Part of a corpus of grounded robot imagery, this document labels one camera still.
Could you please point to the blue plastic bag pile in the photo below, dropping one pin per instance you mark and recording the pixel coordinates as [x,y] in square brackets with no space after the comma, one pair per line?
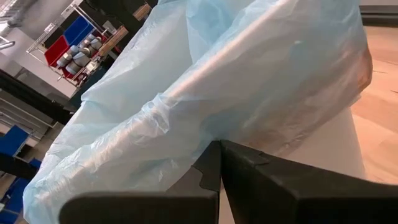
[186,93]

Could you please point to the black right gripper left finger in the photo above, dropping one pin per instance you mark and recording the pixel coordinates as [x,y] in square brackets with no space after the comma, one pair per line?
[205,174]

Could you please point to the white plastic trash bin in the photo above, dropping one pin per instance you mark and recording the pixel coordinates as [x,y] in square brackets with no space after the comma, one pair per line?
[335,149]

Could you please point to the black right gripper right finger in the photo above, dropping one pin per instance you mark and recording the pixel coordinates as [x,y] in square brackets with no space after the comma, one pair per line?
[255,180]

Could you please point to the wooden board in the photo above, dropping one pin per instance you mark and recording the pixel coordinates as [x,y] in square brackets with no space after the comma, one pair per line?
[113,41]

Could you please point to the black metal beam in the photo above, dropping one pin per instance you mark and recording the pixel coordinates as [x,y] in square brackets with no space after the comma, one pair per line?
[34,99]

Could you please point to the blue plastic crate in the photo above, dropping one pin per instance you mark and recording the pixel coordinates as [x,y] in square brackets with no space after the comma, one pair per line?
[15,199]
[12,140]

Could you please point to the blue storage bin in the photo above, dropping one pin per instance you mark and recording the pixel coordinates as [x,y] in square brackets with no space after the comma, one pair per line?
[77,29]

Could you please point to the grey cylindrical canister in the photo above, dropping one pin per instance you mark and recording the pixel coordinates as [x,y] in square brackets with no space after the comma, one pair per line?
[95,43]
[77,62]
[63,59]

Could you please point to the red storage bin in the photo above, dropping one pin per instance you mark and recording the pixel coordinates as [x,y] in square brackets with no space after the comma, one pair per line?
[57,51]

